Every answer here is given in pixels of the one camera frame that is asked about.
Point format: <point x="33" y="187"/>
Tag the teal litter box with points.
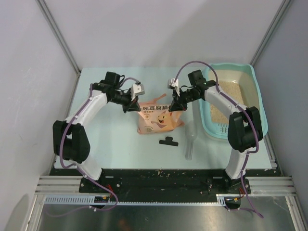
<point x="238" y="81"/>

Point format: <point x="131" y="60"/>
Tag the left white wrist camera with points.
<point x="136" y="90"/>

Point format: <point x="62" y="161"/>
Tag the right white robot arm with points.
<point x="244" y="129"/>

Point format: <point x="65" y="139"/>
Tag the aluminium corner post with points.
<point x="46" y="12"/>
<point x="274" y="25"/>

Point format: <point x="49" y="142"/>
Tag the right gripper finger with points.
<point x="180" y="107"/>
<point x="173" y="107"/>

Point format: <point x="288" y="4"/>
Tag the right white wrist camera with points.
<point x="173" y="84"/>

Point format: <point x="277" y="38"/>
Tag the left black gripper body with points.
<point x="123" y="99"/>

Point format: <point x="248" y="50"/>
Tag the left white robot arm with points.
<point x="70" y="141"/>

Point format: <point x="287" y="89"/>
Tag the clear plastic scoop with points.
<point x="191" y="135"/>

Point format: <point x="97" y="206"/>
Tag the orange cat litter bag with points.
<point x="156" y="118"/>

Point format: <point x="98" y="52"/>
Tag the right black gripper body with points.
<point x="186" y="96"/>

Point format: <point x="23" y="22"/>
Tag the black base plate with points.
<point x="122" y="180"/>

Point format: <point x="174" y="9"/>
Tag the aluminium frame rail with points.
<point x="72" y="203"/>

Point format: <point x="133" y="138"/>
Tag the black bag clip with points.
<point x="169" y="141"/>

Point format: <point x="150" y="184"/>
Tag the right aluminium corner post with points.
<point x="274" y="25"/>

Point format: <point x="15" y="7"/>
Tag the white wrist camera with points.
<point x="136" y="90"/>
<point x="173" y="84"/>

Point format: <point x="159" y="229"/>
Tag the left aluminium corner post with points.
<point x="46" y="12"/>

